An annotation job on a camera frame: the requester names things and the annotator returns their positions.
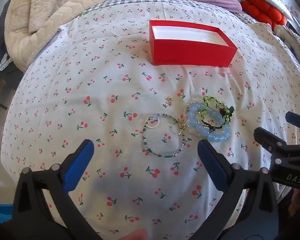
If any blue bead bracelet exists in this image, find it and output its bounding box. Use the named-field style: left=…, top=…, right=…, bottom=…
left=187, top=104, right=232, bottom=140

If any red cardboard box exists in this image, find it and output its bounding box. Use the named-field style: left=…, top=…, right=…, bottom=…
left=149, top=19, right=238, bottom=68

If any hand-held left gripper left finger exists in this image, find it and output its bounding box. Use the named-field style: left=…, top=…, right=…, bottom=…
left=12, top=139, right=100, bottom=240

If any gold charm earring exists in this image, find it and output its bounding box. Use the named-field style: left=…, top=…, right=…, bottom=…
left=176, top=120, right=187, bottom=135

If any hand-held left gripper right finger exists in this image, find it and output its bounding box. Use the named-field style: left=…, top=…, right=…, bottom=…
left=197, top=139, right=280, bottom=240

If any cream knitted cushion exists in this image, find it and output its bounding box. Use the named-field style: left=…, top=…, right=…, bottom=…
left=274, top=25, right=300, bottom=66

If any cherry print bedsheet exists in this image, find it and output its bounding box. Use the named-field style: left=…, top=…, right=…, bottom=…
left=0, top=0, right=300, bottom=240

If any person's left hand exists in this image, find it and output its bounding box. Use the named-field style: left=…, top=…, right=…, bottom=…
left=119, top=228, right=148, bottom=240

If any red plush cushion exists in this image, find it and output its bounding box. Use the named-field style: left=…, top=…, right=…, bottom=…
left=241, top=0, right=288, bottom=28

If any clear bead bracelet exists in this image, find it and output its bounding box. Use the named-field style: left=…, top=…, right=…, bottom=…
left=182, top=100, right=208, bottom=137

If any green black woven bracelet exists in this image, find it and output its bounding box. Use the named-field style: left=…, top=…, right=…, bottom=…
left=199, top=95, right=235, bottom=131

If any small pearl ring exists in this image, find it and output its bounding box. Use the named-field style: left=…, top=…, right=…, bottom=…
left=145, top=119, right=163, bottom=130

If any blue plastic bin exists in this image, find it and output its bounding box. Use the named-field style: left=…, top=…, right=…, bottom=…
left=0, top=204, right=14, bottom=224

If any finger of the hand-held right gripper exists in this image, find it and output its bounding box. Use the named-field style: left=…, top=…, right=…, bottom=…
left=285, top=112, right=300, bottom=132
left=254, top=127, right=300, bottom=166

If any beige quilted blanket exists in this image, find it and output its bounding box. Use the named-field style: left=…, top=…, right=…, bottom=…
left=4, top=0, right=129, bottom=73

